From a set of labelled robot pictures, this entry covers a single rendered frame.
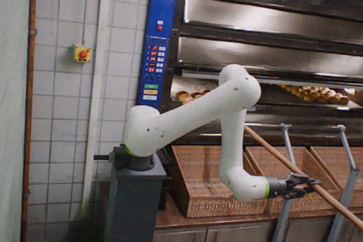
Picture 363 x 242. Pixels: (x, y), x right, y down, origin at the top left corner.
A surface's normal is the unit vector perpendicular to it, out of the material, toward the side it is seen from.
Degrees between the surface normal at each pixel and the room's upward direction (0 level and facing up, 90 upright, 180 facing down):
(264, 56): 70
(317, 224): 91
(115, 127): 90
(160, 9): 90
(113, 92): 90
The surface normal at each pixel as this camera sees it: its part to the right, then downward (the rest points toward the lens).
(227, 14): 0.36, -0.01
